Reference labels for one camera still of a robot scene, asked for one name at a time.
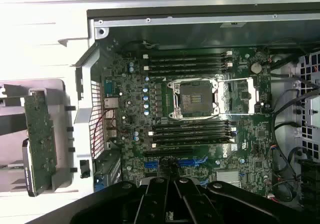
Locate blue expansion slot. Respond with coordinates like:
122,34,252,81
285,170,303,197
143,158,202,170

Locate silver chipset heatsink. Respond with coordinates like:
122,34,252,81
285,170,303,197
216,170,241,188

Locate long black expansion slot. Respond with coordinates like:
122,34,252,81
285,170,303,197
144,147,194,157

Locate RAM slot white clips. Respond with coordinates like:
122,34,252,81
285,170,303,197
142,62,233,71
148,125,237,137
151,136,237,149
142,50,233,60

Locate RAM slot black clips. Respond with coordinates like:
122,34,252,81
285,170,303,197
152,131,236,142
147,56,232,65
152,120,236,130
147,67,232,76

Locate green motherboard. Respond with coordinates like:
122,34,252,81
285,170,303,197
101,46,274,194

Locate CPU socket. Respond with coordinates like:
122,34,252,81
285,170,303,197
166,80,221,120

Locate black ribbed plastic block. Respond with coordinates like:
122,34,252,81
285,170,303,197
297,158,320,211

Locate grey parts rack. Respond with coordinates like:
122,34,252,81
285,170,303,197
0,78,79,197

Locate silver coin battery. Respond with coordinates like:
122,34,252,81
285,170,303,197
250,62,263,74

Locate black open PC case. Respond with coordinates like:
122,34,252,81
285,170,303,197
57,0,320,224

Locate perforated metal disk bay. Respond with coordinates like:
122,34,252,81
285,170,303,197
296,49,320,164

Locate thin red wire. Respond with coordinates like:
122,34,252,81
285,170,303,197
90,108,115,156

